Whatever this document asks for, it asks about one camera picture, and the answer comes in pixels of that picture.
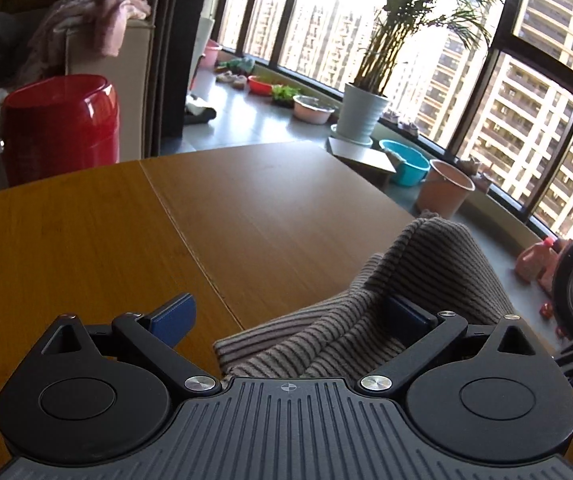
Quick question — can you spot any white ribbed plant pot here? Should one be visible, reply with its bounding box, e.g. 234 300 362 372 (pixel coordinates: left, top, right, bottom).
332 84 389 148

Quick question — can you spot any pink clothes pile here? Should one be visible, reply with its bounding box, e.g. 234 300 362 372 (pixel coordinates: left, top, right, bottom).
16 0 151 84

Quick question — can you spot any white floor cleaner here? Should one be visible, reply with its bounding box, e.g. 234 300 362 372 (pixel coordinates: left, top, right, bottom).
183 0 218 125

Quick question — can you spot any red plastic basin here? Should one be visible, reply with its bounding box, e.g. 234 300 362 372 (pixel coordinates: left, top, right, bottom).
247 75 273 96

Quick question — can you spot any green bamboo plant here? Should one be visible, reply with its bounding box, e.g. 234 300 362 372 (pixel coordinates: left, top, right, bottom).
353 0 503 96

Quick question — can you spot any red round stool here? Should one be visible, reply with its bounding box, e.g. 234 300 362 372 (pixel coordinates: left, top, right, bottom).
0 74 119 186

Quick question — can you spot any beige cabinet box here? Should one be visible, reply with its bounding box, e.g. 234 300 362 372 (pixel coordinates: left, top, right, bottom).
64 19 156 163

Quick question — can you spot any pink metal bowl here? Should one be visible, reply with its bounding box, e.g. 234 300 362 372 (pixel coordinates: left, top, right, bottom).
293 94 337 125

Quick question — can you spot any small wooden stool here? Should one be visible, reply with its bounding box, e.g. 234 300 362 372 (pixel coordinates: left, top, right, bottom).
327 136 396 190

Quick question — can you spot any grey striped knit garment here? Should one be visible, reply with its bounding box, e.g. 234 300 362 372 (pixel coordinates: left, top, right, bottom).
214 214 515 382

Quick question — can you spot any pink basin far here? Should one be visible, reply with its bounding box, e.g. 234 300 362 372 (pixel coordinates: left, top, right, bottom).
200 39 222 70

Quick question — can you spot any teal plastic basin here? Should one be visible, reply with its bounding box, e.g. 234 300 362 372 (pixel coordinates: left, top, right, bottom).
379 140 431 188

